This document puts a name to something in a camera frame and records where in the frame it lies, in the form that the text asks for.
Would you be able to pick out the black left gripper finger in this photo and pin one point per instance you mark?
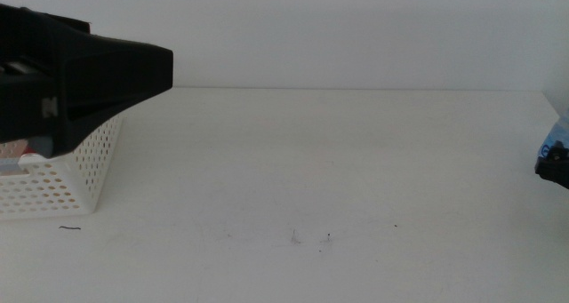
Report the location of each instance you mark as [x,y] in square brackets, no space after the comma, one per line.
[115,72]

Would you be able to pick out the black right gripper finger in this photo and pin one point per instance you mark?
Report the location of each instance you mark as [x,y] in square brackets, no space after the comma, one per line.
[555,169]

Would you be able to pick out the clear water bottle blue cap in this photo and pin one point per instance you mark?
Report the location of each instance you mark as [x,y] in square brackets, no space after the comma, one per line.
[558,132]

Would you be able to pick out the white perforated plastic basket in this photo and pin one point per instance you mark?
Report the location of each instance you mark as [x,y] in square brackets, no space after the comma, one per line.
[53,192]

